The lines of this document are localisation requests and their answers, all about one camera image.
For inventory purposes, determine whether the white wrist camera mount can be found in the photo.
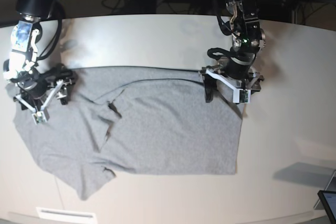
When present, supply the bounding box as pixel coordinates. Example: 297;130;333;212
14;81;63;125
199;66;265;104

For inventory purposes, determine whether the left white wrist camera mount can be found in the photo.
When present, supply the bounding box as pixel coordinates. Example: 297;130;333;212
199;66;265;104

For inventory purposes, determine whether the white flat label strip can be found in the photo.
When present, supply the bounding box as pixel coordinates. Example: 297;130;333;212
36;207;96;218

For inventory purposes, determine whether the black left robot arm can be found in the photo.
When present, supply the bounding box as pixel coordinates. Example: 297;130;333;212
199;0;266;104

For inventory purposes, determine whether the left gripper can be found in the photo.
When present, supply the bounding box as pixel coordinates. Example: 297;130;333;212
204;55;262;103

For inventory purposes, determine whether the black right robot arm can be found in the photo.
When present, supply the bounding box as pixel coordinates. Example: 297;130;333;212
3;0;74;114

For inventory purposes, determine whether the grey T-shirt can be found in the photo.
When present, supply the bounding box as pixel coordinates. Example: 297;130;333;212
13;67;242;200

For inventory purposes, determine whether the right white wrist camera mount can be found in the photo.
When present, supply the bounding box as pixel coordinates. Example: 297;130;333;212
14;81;63;125

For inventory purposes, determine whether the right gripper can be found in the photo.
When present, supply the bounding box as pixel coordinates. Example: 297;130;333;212
17;68;77;111

